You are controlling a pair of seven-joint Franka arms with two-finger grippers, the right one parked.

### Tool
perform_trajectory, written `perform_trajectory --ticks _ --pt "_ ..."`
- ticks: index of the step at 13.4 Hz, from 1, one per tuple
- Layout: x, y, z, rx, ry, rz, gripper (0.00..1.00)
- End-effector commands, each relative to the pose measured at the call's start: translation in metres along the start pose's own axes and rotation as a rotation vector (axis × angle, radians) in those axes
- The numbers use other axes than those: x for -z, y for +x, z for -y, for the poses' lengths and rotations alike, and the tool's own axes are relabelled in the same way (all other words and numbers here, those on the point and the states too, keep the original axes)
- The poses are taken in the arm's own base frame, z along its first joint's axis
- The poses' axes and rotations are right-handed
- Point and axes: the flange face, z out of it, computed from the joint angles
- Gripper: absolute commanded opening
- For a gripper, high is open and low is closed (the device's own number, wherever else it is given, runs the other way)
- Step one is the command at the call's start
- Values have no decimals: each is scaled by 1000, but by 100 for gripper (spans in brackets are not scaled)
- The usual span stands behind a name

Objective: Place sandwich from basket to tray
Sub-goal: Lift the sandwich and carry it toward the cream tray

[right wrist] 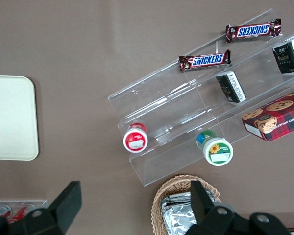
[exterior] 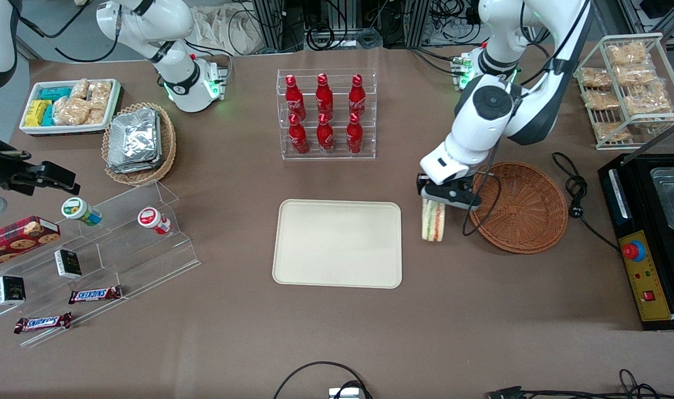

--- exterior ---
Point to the red emergency stop button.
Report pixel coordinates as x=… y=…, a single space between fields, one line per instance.
x=634 y=251

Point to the small silver device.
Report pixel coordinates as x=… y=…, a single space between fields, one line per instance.
x=345 y=393

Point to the teal snack packet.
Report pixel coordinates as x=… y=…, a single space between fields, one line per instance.
x=55 y=93
x=48 y=116

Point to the red lid yogurt cup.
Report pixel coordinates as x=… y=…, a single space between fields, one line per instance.
x=149 y=218

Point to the round brown wicker basket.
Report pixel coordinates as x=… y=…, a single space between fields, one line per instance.
x=528 y=213

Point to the black appliance yellow panel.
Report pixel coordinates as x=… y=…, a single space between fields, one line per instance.
x=664 y=221

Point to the triangular sandwich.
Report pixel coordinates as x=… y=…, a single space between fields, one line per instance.
x=434 y=223

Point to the grey metal bar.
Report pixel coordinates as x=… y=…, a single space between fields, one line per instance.
x=664 y=133

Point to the clear acrylic stepped display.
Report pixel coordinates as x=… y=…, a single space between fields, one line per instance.
x=132 y=260

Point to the clear acrylic bottle rack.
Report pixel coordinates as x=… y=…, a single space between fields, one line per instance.
x=326 y=155

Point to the brown snickers bar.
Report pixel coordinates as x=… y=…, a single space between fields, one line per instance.
x=42 y=322
x=96 y=295

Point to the silver foil pack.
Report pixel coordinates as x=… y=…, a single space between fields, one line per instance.
x=133 y=136
x=143 y=168

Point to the clear plastic container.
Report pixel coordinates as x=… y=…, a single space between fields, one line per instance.
x=672 y=194

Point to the red plaid cookie box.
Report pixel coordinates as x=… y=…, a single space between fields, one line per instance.
x=15 y=238

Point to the white rectangular snack bin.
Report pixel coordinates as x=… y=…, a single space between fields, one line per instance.
x=65 y=129

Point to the aluminium frame post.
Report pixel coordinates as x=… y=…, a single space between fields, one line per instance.
x=417 y=22
x=270 y=25

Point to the red cola bottle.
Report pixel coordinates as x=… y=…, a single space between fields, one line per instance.
x=294 y=100
x=325 y=138
x=299 y=138
x=355 y=138
x=357 y=98
x=324 y=98

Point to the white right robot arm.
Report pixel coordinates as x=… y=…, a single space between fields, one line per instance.
x=148 y=22

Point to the beige rectangular tray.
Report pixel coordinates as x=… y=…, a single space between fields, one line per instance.
x=337 y=244

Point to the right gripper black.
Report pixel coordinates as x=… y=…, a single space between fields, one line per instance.
x=3 y=169

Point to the small black white box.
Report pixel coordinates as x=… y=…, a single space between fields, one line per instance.
x=10 y=290
x=68 y=264

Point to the clear rice cracker bag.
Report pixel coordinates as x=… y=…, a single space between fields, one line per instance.
x=100 y=94
x=71 y=111
x=80 y=88
x=95 y=116

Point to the white plastic bag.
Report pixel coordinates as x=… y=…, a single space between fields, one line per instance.
x=226 y=30

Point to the light oval wicker basket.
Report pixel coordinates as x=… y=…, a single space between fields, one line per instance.
x=168 y=144

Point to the green lid yogurt cup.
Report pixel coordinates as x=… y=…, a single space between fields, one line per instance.
x=76 y=209

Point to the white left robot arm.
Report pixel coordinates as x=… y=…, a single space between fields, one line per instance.
x=481 y=127

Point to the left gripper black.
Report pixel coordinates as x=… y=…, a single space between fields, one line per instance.
x=419 y=183

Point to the yellow snack packet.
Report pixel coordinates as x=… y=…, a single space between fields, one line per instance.
x=36 y=113

